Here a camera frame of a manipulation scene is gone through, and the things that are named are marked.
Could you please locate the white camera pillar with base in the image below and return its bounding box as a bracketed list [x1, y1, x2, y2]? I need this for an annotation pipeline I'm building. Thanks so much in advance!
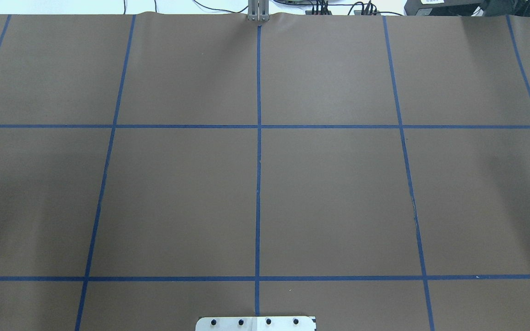
[195, 316, 317, 331]

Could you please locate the aluminium frame post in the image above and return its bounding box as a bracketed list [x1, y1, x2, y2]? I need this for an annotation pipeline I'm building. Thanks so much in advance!
[247, 0, 271, 23]

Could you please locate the black box with label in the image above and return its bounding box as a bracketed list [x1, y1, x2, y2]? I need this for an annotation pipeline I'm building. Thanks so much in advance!
[404, 0, 483, 17]

